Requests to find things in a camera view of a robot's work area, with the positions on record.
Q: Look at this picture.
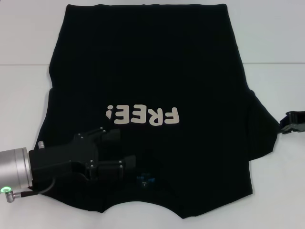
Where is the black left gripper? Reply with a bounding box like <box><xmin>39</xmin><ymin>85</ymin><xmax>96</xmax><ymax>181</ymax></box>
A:
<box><xmin>28</xmin><ymin>127</ymin><xmax>137</xmax><ymax>181</ymax></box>

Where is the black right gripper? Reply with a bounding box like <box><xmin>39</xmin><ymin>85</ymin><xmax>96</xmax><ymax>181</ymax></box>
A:
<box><xmin>278</xmin><ymin>110</ymin><xmax>305</xmax><ymax>135</ymax></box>

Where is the black shirt with FREE print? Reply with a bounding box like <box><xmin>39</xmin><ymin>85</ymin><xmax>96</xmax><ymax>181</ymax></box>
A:
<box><xmin>35</xmin><ymin>3</ymin><xmax>280</xmax><ymax>214</ymax></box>

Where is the left arm cable with plug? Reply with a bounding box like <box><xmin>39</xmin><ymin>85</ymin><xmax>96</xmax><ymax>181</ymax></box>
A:
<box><xmin>4</xmin><ymin>176</ymin><xmax>58</xmax><ymax>204</ymax></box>

